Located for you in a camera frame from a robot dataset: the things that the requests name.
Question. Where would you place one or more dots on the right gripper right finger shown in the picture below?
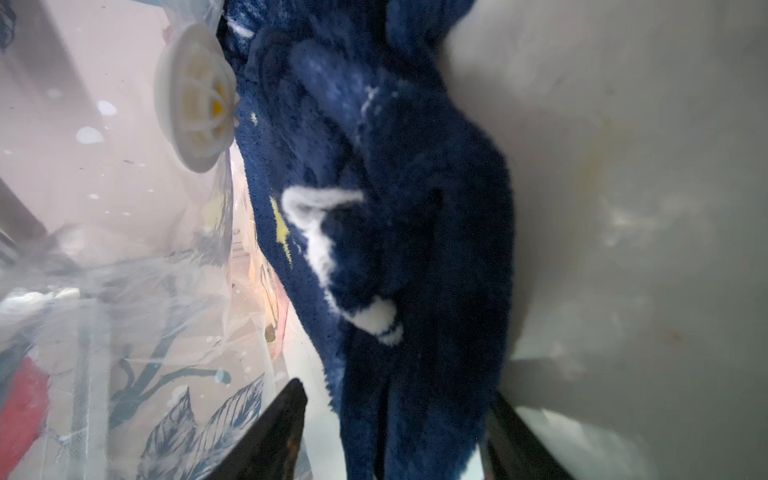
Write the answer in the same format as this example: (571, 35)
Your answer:
(510, 451)

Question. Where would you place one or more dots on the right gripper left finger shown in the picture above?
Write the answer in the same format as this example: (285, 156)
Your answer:
(267, 438)

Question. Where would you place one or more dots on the clear plastic vacuum bag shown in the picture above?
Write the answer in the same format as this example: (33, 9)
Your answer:
(141, 328)

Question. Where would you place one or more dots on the navy blue fleece blanket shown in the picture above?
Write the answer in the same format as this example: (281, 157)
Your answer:
(386, 214)

